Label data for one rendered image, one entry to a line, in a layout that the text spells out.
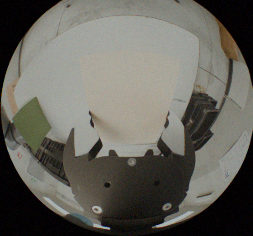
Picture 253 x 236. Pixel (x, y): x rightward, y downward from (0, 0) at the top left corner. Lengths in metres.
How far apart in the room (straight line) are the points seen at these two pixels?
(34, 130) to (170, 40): 0.54
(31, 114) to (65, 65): 0.28
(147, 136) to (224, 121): 2.59
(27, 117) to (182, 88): 0.55
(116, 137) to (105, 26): 0.23
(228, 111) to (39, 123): 2.97
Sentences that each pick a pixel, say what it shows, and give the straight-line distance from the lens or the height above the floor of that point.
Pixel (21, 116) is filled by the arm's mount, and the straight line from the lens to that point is 0.41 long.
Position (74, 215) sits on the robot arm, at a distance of 0.28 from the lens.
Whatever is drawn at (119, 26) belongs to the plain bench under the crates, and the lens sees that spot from 0.18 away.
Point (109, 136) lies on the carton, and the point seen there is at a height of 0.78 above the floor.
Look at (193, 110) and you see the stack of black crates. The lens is 0.70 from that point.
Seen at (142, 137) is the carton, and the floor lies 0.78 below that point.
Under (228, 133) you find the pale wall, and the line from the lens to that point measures 2.67.
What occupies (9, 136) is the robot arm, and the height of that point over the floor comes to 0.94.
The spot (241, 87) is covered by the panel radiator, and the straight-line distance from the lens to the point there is 2.47.
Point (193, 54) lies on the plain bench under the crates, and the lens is 0.24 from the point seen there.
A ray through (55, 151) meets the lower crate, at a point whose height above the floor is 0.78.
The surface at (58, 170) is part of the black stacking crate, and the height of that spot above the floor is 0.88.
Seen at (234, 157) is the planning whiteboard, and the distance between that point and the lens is 2.77.
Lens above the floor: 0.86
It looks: 58 degrees down
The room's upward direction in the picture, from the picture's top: 180 degrees clockwise
